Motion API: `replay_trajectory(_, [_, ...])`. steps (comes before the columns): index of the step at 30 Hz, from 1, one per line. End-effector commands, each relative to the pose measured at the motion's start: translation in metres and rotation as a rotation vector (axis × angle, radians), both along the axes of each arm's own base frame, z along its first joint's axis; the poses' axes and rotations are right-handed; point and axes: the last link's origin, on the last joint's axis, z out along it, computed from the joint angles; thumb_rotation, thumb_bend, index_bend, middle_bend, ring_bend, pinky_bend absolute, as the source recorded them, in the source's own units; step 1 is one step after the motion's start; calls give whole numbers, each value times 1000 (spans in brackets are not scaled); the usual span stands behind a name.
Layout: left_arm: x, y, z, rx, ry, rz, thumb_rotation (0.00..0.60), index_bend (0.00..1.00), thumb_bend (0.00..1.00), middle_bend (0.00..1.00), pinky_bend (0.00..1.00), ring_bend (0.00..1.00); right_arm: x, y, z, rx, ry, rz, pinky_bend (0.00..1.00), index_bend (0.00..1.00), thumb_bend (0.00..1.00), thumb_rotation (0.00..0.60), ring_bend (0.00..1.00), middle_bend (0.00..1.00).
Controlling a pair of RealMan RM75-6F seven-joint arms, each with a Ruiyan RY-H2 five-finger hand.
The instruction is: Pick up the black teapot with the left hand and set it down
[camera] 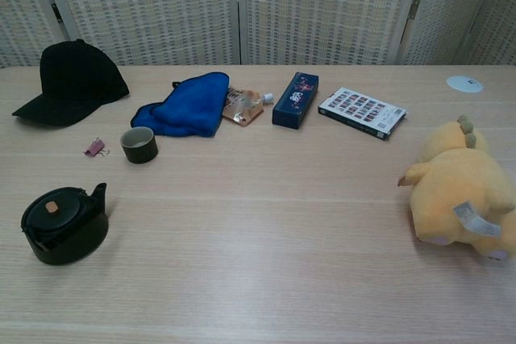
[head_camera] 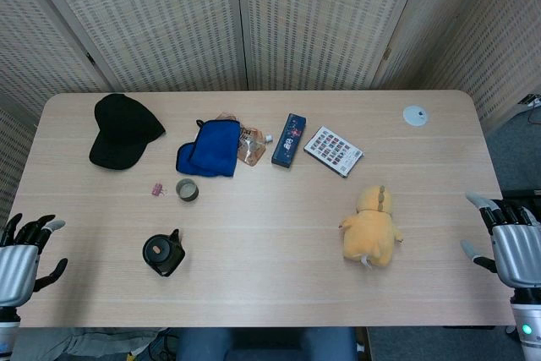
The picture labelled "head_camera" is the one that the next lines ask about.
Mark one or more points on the black teapot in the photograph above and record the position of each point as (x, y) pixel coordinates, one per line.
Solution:
(158, 251)

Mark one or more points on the white round table grommet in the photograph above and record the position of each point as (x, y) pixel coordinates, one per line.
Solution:
(412, 118)

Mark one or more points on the flat box with picture grid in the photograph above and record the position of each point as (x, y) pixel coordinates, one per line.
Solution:
(334, 149)

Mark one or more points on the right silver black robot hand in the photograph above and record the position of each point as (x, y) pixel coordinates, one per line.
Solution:
(517, 251)

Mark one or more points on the black stand base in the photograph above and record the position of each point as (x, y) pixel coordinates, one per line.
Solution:
(524, 194)

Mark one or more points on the blue towel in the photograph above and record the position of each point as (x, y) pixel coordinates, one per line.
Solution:
(211, 149)

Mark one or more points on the yellow plush toy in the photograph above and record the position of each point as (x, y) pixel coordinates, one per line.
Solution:
(372, 230)

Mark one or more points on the orange spout drink pouch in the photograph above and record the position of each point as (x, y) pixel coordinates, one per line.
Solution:
(251, 151)

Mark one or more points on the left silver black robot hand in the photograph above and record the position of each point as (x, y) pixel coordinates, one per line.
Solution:
(17, 268)

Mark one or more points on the black baseball cap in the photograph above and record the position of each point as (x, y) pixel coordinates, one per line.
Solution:
(122, 132)

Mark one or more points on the dark blue long box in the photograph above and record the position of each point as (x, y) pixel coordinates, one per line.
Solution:
(287, 141)

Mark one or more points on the blue padded seat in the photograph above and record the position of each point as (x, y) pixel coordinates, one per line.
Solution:
(203, 344)

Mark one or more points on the woven folding screen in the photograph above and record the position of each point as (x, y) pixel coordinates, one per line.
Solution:
(169, 18)

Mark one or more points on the grey cloth on floor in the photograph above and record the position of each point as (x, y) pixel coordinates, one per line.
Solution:
(84, 344)

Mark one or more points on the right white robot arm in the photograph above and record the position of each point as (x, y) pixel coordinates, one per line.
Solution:
(528, 335)

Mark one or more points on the pink binder clip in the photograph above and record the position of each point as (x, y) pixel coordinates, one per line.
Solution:
(158, 189)

